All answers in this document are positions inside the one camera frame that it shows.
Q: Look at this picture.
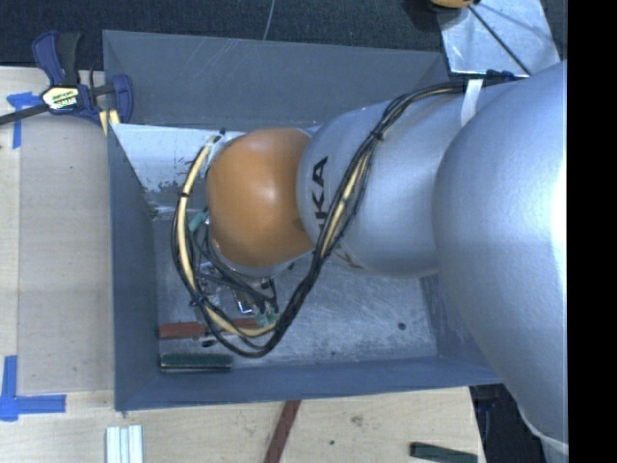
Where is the red-brown flat block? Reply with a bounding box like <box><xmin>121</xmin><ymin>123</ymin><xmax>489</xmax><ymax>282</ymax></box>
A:
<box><xmin>262</xmin><ymin>399</ymin><xmax>303</xmax><ymax>463</ymax></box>
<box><xmin>158</xmin><ymin>321</ymin><xmax>259</xmax><ymax>340</ymax></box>

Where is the dark green flat block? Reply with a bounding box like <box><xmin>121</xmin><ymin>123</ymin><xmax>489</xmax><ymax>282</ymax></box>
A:
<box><xmin>159</xmin><ymin>351</ymin><xmax>234</xmax><ymax>374</ymax></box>
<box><xmin>409</xmin><ymin>442</ymin><xmax>479</xmax><ymax>463</ymax></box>

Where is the grey metal bin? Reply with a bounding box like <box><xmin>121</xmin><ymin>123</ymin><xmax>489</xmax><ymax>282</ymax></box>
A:
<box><xmin>101</xmin><ymin>30</ymin><xmax>505</xmax><ymax>413</ymax></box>

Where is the pale wood board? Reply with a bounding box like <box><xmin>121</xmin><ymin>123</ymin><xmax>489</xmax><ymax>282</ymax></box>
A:
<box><xmin>16</xmin><ymin>113</ymin><xmax>117</xmax><ymax>395</ymax></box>

